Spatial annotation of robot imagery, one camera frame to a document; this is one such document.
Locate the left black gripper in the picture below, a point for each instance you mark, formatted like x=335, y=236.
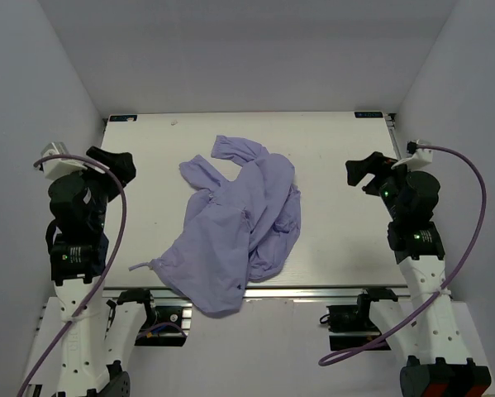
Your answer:
x=121, y=163

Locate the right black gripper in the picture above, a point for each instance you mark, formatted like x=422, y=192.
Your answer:
x=375, y=164

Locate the lilac zip-up jacket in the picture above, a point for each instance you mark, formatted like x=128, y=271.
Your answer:
x=234, y=231

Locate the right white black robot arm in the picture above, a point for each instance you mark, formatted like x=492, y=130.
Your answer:
x=435, y=360

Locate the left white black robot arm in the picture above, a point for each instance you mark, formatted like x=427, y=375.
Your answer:
x=89, y=209

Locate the left blue table label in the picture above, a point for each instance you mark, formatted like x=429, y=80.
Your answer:
x=122, y=118

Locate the blue table label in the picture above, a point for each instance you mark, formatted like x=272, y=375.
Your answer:
x=368, y=114
x=122, y=118

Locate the right blue table label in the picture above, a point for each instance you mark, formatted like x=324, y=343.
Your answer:
x=368, y=114

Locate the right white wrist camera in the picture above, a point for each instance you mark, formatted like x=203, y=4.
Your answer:
x=419, y=156

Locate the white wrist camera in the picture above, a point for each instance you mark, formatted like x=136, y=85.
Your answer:
x=57, y=168
x=419, y=156

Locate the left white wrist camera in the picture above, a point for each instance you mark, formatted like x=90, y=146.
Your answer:
x=57, y=168

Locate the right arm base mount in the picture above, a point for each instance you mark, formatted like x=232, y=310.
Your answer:
x=349, y=325

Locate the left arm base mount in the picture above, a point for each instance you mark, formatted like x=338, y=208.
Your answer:
x=163, y=325

